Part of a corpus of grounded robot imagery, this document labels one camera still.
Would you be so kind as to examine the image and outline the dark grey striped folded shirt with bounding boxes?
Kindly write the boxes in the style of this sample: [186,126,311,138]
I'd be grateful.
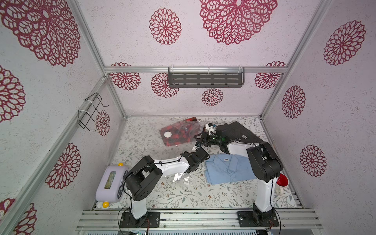
[215,121,263,154]

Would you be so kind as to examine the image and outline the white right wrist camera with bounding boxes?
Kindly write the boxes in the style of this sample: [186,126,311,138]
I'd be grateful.
[205,123,216,135]

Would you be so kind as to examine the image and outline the red black plaid shirt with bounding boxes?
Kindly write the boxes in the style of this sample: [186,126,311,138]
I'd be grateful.
[159,117,205,146]

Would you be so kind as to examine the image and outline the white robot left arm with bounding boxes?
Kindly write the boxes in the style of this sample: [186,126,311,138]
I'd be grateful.
[123,147,210,220]

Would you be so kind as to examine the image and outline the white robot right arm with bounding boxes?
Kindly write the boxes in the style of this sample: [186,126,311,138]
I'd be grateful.
[194,129,283,224]

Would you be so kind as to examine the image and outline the grey slotted wall shelf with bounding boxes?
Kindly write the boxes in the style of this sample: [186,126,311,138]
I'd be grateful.
[167,67,245,88]

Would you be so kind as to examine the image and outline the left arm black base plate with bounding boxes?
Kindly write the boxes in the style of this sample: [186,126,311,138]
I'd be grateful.
[119,211,161,229]

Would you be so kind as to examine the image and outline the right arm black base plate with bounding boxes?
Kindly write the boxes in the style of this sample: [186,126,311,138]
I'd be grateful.
[237,210,280,228]

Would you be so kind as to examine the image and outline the light blue folded shirt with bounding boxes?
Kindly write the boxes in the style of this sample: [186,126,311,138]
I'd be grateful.
[205,154,257,185]

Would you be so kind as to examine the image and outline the black wire wall rack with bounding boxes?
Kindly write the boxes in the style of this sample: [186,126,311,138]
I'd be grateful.
[77,92,109,132]

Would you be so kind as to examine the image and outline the red and white mug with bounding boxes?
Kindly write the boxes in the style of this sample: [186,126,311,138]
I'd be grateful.
[275,173,289,195]

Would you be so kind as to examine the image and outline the lavender toaster with yellow knobs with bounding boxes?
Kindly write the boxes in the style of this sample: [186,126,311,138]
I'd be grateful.
[96,163,128,209]

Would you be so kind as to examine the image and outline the clear plastic vacuum bag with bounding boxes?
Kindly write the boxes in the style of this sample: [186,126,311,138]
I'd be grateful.
[127,117,211,185]

